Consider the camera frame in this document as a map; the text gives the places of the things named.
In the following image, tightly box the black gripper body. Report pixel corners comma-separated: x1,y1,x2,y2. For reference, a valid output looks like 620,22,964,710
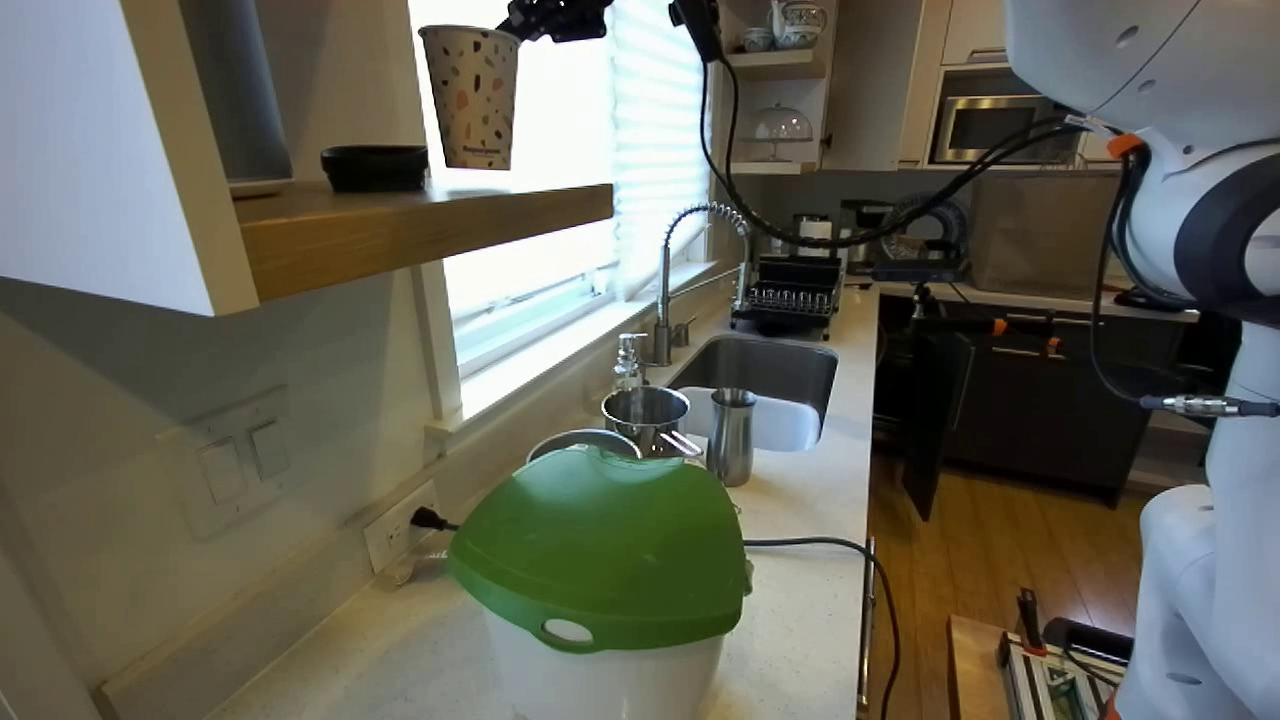
500,0,611,46

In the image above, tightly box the white spotted paper cup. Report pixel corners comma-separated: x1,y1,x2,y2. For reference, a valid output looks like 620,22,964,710
420,26,520,174

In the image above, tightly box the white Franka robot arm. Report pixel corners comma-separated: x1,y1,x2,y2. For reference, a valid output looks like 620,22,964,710
1003,0,1280,720

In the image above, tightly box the black bowl on shelf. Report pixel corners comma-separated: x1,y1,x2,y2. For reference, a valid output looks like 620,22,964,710
319,146,428,194

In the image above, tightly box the grey cylinder on shelf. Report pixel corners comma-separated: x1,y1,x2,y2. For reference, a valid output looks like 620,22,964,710
180,0,291,189

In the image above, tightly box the tall steel cup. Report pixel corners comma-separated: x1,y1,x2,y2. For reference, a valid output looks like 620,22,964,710
710,388,756,490

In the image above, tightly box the chrome kitchen faucet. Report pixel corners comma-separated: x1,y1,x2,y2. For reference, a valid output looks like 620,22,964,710
648,199,756,368

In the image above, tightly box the clear soap dispenser bottle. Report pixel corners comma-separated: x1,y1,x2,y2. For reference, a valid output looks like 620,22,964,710
611,334,648,392

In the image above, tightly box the black dish rack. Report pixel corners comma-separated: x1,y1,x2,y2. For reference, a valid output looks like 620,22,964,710
732,256,841,335

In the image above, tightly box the stainless microwave oven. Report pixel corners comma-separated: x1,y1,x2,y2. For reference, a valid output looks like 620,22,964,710
932,93,1079,165

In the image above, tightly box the kitchen sink basin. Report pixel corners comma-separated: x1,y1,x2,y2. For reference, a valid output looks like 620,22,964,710
672,334,841,453

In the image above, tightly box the green lid white container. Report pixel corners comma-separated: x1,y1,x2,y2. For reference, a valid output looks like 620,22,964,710
448,447,753,720

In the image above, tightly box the wooden wall shelf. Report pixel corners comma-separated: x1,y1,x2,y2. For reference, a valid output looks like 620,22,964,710
235,186,611,299

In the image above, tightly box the steel pot with handle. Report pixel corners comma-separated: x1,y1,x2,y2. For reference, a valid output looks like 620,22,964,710
601,388,701,461

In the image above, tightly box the wall power outlet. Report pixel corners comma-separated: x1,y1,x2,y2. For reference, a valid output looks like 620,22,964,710
363,485,451,587

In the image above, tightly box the white light switch plate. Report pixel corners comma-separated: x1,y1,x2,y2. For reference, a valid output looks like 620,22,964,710
178,388,291,541

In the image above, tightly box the black power cable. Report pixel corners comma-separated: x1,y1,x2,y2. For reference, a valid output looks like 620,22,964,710
740,533,909,720

